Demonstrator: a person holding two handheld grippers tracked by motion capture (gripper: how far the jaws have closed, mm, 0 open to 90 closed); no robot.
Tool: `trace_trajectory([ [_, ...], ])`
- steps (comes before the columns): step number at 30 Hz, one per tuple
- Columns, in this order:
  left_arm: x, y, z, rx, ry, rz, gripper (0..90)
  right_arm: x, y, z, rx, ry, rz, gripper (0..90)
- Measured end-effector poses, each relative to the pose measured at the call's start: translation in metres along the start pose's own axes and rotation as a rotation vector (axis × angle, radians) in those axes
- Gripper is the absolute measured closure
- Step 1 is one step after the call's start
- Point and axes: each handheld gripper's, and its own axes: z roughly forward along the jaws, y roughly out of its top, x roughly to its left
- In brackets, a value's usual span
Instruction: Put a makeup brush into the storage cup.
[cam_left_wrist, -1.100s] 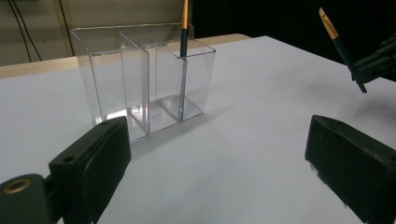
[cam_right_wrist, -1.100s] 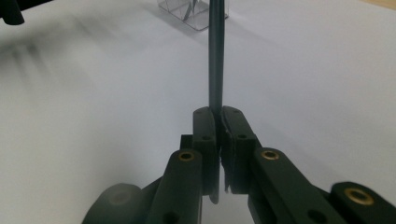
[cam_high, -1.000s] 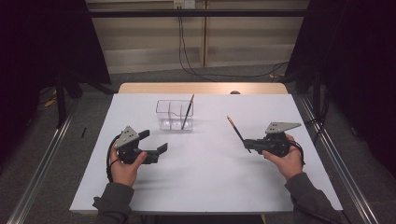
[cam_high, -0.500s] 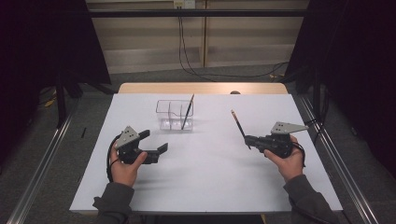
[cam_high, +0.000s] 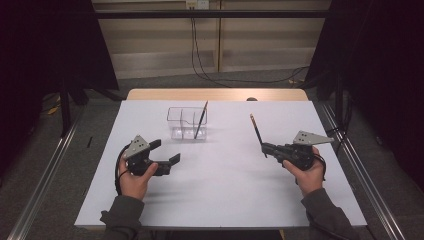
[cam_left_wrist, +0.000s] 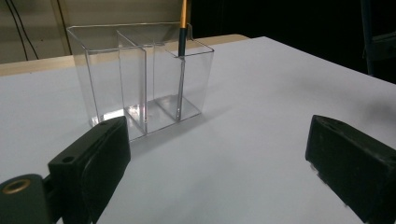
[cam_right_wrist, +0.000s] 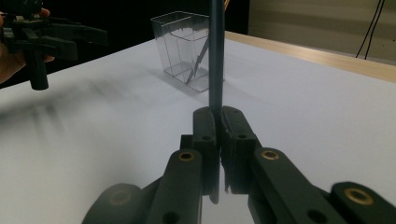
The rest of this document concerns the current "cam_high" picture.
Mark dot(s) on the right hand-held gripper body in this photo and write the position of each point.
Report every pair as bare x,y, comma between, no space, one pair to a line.
300,155

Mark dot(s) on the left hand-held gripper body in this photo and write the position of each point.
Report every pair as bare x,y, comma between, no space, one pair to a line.
138,156

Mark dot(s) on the clear acrylic pen holder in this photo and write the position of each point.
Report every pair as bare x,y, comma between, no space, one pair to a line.
181,135

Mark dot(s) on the dark pen with orange end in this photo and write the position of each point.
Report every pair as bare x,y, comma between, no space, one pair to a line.
200,123
256,128

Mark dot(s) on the person's right hand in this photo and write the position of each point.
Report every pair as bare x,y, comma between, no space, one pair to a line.
311,180

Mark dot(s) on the person's left hand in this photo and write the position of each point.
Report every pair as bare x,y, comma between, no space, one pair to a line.
135,185

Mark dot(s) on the small black floor object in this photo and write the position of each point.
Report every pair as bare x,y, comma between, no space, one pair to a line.
89,142

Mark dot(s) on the small dark round object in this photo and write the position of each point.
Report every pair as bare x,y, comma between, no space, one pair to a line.
251,99

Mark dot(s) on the white table cover board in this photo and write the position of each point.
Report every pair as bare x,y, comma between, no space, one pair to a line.
233,200

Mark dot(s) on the black metal stand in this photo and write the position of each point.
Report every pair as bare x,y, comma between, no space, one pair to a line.
339,100
65,113

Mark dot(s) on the wooden table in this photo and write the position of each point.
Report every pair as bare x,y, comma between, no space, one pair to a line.
226,94

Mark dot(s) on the small yellow floor object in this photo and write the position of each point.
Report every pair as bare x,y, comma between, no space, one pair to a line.
53,110

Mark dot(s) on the black curtain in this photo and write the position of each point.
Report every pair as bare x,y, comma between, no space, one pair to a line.
383,66
40,50

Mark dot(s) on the aluminium floor rail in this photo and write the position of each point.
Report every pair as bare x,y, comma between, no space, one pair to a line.
43,186
381,208

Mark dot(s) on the black horizontal frame bar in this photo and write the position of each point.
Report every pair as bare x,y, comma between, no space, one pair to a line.
266,14

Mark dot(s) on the white wall socket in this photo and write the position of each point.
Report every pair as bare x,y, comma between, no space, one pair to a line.
200,4

